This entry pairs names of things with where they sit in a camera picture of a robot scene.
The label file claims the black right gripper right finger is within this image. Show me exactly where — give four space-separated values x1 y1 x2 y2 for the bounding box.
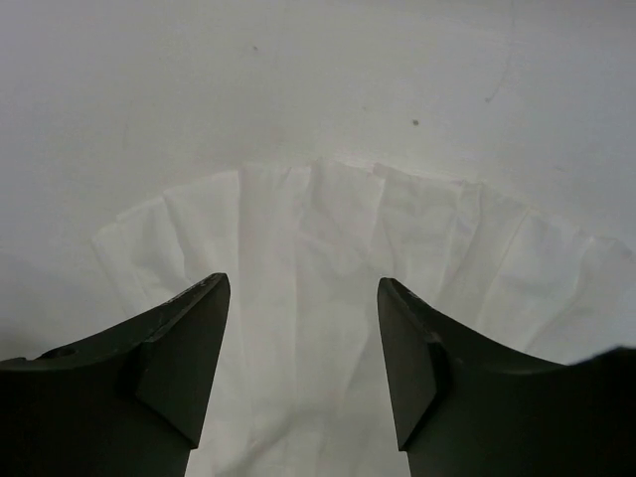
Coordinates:
377 277 635 476

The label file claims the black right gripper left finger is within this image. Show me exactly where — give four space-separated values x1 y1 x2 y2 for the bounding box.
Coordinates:
1 273 231 476

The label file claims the white pleated skirt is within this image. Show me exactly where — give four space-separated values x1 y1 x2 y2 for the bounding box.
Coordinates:
93 160 635 476

